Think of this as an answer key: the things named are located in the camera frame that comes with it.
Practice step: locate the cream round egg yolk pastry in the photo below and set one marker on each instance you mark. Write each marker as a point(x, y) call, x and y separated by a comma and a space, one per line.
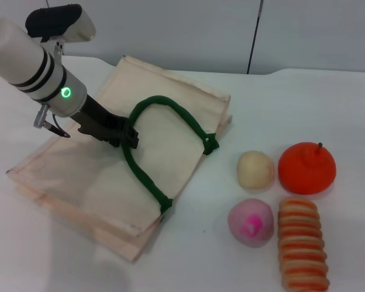
point(255, 170)

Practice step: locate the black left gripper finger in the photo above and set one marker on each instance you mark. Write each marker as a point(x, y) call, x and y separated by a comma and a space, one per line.
point(134, 138)
point(116, 140)

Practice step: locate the dark vertical wall strip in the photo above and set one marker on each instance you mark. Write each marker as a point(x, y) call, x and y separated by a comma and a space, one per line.
point(255, 36)

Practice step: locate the orange striped bread roll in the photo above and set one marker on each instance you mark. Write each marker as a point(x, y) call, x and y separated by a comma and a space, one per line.
point(302, 243)

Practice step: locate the pink round pastry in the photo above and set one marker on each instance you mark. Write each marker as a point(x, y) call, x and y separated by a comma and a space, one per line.
point(251, 222)

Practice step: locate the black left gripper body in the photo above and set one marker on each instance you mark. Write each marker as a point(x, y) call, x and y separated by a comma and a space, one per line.
point(97, 121)

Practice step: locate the orange persimmon toy fruit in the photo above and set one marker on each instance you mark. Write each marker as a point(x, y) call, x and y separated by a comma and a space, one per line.
point(307, 170)

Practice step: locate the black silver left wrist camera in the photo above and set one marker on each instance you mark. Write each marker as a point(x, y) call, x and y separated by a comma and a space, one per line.
point(57, 19)

